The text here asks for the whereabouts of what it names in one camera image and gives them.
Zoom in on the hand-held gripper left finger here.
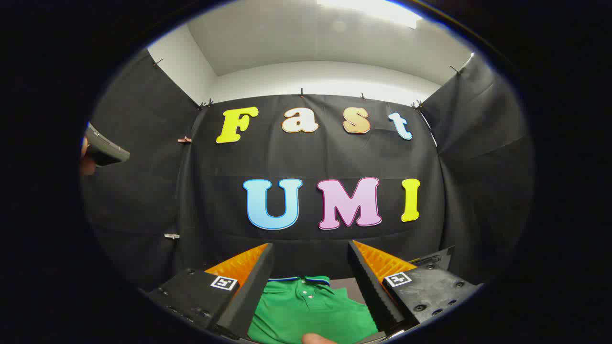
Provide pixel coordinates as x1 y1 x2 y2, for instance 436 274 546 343
146 243 276 341

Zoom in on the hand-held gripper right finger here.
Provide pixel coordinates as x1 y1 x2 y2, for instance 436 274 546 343
347 240 482 336

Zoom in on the green polo shirt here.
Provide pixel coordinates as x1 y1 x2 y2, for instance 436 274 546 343
247 276 379 344

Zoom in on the grey table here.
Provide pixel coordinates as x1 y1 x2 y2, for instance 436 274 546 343
329 277 370 306

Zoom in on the black backdrop cloth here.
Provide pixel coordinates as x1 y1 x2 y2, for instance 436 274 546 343
81 48 535 293

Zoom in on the grey flat device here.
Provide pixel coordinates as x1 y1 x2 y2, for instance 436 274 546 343
85 122 131 167

